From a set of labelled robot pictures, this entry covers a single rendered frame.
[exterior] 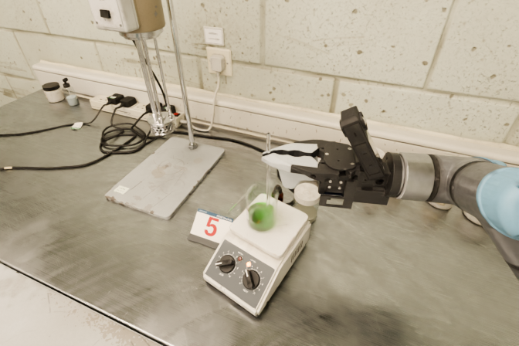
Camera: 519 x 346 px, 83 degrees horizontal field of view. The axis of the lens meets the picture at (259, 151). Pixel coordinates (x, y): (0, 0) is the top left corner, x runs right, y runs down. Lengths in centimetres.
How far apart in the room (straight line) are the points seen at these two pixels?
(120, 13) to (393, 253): 71
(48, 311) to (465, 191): 70
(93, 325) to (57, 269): 16
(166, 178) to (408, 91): 69
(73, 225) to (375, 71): 84
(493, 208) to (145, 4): 63
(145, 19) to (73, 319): 56
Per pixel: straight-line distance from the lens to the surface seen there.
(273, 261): 57
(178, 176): 85
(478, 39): 86
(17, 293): 77
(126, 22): 63
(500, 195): 41
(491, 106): 92
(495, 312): 74
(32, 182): 102
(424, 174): 49
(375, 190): 51
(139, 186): 85
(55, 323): 69
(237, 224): 60
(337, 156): 48
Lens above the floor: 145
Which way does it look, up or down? 36 degrees down
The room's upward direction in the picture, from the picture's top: straight up
